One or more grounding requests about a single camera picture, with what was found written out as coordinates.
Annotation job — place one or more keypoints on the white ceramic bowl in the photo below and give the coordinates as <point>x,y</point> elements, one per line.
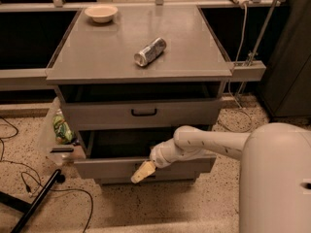
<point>101,14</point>

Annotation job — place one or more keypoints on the clear plastic bin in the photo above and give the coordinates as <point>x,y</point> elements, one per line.
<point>59,154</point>

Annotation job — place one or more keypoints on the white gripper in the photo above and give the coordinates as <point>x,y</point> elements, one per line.
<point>158,154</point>

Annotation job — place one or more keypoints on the grey bottom drawer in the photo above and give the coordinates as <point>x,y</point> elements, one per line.
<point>157,177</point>

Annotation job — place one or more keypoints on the grey drawer cabinet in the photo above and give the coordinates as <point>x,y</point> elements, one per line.
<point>96,63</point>

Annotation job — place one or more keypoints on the dark grey side cabinet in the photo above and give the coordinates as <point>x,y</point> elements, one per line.
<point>285,88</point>

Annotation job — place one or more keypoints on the grey metal frame rail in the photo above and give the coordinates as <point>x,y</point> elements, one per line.
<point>35,79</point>

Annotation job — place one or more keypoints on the grey drawer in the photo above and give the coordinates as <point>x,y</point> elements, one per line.
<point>140,114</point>
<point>116,153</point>
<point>157,177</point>

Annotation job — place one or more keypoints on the green chip bag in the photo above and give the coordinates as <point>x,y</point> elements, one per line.
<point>63,133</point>

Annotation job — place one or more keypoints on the silver drink can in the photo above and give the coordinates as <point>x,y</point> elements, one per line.
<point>150,52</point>

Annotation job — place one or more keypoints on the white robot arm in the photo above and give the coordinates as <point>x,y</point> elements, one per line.
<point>274,178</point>

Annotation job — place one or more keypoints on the black metal stand leg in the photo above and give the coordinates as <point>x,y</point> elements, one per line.
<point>28,209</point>

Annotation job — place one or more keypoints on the grey top drawer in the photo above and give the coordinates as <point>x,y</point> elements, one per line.
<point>140,114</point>

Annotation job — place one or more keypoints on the thin metal diagonal rod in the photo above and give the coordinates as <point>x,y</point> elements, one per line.
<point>249,60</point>

